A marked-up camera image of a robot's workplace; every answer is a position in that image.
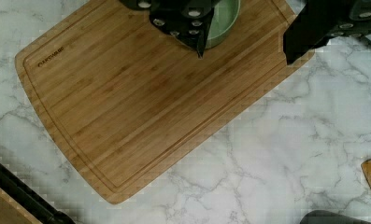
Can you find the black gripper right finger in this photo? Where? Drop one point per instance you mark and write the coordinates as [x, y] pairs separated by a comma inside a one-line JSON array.
[[321, 20]]

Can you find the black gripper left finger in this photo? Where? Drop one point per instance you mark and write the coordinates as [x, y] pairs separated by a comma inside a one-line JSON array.
[[188, 21]]

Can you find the green ceramic bowl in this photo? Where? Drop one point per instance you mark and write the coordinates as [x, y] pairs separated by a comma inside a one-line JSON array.
[[225, 15]]

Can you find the bamboo cutting board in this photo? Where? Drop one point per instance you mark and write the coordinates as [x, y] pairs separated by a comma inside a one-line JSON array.
[[124, 102]]

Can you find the black round pan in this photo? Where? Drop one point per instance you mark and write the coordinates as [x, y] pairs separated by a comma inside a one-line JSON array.
[[326, 217]]

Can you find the black rail bar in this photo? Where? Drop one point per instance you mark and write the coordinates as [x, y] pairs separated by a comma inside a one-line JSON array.
[[31, 201]]

